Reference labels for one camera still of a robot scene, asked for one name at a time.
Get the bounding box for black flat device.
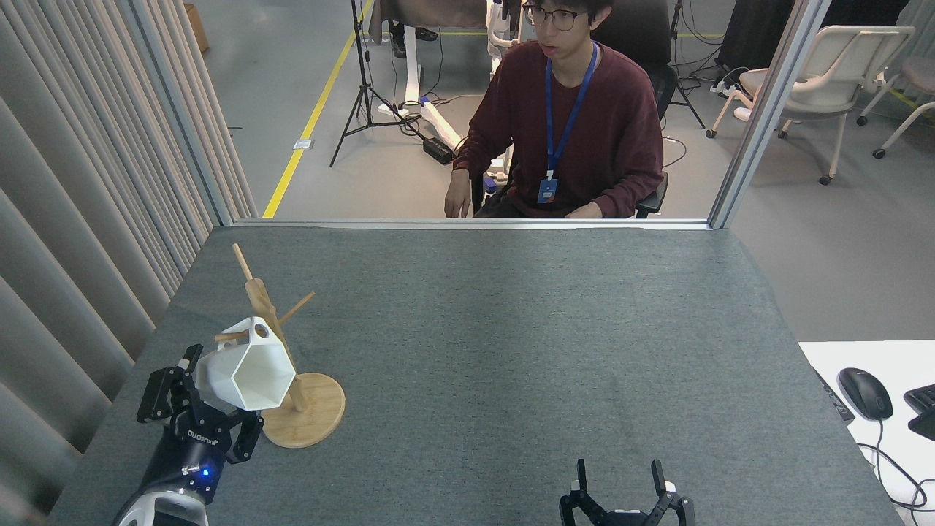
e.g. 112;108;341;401
813;367;856;424

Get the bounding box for tall black tripod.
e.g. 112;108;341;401
330;0;426;168

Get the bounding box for grey seat white chair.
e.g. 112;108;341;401
856;57;935;160

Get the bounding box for background person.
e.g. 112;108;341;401
389;20;440;59

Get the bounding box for black office chair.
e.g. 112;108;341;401
471;0;679;219

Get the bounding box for grey pleated curtain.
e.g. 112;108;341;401
0;0;258;526

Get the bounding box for person's right hand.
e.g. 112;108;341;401
444;169;473;219

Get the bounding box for white office chair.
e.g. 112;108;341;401
706;26;916;186

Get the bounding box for white hexagonal cup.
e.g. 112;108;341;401
194;316;297;413

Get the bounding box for silver post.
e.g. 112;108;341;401
708;0;833;230
128;0;236;226

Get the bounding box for white wheeled stand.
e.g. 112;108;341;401
485;0;528;183

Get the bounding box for short black tripod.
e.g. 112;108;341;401
661;0;706;130

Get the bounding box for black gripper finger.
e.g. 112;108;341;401
218;411;264;465
136;343;210;433
647;459;695;526
560;459;608;526

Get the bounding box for black glasses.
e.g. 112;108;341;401
522;3;589;32

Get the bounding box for black keyboard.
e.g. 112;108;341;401
904;384;935;442

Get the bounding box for white side desk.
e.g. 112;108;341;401
798;340;935;526

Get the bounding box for white standing desk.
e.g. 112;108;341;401
369;0;489;161

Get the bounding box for blue lanyard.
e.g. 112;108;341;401
544;42;599;180

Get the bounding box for wooden cup rack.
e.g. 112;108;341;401
214;243;348;449

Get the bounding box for black mouse cable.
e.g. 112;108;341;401
855;419;935;512

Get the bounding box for cardboard box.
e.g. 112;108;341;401
183;4;211;54

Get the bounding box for grey felt table cover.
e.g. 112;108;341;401
45;225;907;526

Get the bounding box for black fabric screen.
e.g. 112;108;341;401
717;0;912;72

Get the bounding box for black computer mouse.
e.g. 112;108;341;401
837;367;894;422

